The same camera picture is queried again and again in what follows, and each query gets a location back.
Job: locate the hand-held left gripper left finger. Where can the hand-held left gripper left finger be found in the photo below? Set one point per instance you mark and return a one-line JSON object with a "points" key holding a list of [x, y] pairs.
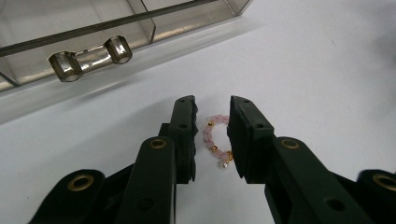
{"points": [[185, 140]]}

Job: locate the smoky clear plastic drawer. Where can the smoky clear plastic drawer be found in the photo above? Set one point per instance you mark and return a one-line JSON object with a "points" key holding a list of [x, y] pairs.
{"points": [[93, 59]]}

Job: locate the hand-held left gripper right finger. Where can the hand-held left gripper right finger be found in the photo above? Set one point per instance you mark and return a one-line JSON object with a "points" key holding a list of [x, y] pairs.
{"points": [[250, 143]]}

